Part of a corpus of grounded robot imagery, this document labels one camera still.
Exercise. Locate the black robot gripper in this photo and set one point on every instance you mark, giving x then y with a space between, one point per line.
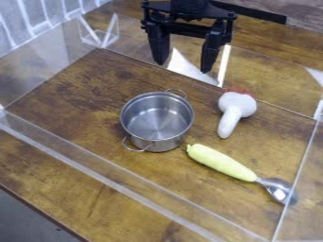
190 18

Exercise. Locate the white plush mushroom brown cap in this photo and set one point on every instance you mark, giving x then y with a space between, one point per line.
236 104

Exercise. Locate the silver metal pot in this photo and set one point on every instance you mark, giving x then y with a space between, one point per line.
156 119

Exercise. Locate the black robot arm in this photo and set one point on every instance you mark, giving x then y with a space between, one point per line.
194 18

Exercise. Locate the black bar at background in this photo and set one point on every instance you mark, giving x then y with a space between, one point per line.
254 13

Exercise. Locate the clear acrylic enclosure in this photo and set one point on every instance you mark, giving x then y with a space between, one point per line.
143 152

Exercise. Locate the yellow handled metal spoon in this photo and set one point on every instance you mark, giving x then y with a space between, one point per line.
276 187

